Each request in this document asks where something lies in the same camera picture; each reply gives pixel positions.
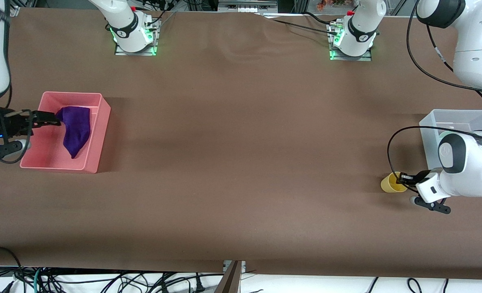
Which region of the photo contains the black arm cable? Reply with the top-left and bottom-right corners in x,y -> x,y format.
0,0 -> 35,164
387,0 -> 482,184

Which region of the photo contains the black cable at right base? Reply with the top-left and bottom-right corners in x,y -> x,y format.
145,0 -> 177,31

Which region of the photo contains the clear plastic bin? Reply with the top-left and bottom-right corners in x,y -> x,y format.
419,109 -> 482,171

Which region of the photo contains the grey power strip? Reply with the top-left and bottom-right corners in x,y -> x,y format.
218,0 -> 278,13

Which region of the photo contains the black looped floor cable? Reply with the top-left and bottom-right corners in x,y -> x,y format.
0,246 -> 26,293

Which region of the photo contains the yellow cup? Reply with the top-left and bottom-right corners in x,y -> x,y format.
381,172 -> 408,193

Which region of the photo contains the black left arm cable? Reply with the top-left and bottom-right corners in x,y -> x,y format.
387,0 -> 482,184

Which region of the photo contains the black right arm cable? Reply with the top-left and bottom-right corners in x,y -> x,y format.
0,0 -> 35,164

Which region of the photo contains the purple cloth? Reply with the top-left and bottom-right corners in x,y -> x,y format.
56,106 -> 92,159

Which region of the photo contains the teal cable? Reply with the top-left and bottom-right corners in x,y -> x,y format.
32,267 -> 43,293

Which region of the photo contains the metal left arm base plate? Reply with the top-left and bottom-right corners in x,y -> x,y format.
329,22 -> 373,62

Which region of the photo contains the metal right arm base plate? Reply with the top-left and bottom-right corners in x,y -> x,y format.
114,18 -> 159,57

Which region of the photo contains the brown table cover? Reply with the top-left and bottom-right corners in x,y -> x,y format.
0,7 -> 482,281

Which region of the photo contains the pink plastic bin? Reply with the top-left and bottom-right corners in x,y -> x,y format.
20,92 -> 111,174

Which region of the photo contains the black cable across table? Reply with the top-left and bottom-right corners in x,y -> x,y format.
265,11 -> 341,36

